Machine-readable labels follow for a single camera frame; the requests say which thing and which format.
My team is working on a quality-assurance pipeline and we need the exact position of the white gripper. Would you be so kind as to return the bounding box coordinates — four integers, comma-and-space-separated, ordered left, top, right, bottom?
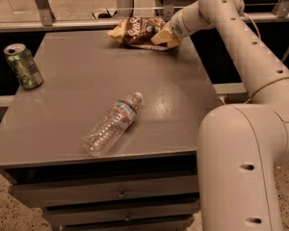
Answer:
151, 2, 212, 48

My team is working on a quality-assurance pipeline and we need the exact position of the clear plastic water bottle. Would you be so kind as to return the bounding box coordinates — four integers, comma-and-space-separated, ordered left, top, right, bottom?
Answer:
83, 92, 144, 157

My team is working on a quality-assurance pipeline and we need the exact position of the brown chip bag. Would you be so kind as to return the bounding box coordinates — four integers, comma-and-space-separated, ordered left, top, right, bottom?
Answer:
107, 17, 171, 51

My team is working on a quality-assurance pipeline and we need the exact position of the grey drawer cabinet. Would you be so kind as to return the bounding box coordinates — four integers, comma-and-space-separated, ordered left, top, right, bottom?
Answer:
0, 31, 219, 231

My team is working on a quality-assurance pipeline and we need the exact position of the drawer knob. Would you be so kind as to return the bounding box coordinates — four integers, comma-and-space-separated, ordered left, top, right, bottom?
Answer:
117, 190, 127, 199
123, 214, 132, 222

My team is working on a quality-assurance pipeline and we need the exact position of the metal window rail frame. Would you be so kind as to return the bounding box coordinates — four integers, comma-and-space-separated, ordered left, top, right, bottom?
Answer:
0, 0, 289, 34

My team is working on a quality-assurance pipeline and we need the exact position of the green soda can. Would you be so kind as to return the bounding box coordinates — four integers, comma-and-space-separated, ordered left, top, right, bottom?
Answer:
4, 43, 43, 90

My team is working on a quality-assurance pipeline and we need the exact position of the top drawer knob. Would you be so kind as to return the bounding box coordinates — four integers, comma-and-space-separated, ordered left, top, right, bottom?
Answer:
117, 190, 127, 199

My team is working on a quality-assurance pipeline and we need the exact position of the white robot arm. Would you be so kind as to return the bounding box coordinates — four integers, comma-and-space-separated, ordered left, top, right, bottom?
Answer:
159, 0, 289, 231

